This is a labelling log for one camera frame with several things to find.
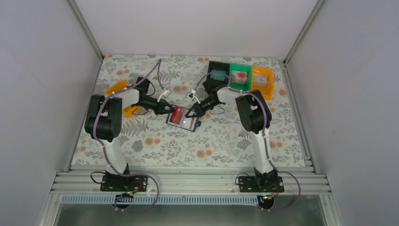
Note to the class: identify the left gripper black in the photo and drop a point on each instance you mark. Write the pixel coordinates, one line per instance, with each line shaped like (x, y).
(160, 106)

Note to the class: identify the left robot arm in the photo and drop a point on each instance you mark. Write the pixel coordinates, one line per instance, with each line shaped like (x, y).
(104, 120)

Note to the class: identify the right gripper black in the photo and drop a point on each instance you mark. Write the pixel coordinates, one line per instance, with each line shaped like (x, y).
(201, 105)

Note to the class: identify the orange bin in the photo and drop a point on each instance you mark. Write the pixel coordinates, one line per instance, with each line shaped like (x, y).
(265, 91)
(129, 98)

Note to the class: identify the black bin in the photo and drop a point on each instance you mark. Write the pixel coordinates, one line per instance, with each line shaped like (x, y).
(214, 65)

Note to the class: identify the teal card stack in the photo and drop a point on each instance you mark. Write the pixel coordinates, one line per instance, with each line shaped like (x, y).
(218, 75)

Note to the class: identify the green bin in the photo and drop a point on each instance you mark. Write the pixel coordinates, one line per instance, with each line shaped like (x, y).
(245, 68)

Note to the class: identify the white red card stack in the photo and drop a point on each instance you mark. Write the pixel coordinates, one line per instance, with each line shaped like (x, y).
(239, 77)

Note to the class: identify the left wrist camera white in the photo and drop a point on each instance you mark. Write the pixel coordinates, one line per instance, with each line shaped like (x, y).
(164, 95)

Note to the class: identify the floral table mat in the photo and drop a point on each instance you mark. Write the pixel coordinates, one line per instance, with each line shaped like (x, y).
(220, 141)

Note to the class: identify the orange bin right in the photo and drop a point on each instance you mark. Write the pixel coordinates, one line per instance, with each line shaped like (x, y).
(265, 91)

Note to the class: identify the pale card stack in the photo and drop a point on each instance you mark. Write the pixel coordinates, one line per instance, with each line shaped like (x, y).
(260, 80)

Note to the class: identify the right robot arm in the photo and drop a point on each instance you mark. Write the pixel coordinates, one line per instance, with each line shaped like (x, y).
(254, 116)

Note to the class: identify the blue leather card holder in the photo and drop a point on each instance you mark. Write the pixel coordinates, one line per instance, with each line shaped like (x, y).
(189, 124)

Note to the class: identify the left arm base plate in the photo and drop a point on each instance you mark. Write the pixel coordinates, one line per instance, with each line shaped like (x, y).
(116, 183)

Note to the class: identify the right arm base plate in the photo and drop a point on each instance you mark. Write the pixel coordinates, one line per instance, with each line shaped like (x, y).
(248, 184)

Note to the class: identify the orange bin left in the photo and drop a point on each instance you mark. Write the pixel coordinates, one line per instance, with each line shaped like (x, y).
(129, 98)

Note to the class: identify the aluminium mounting rail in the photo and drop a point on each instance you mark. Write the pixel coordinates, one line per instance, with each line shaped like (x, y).
(192, 180)

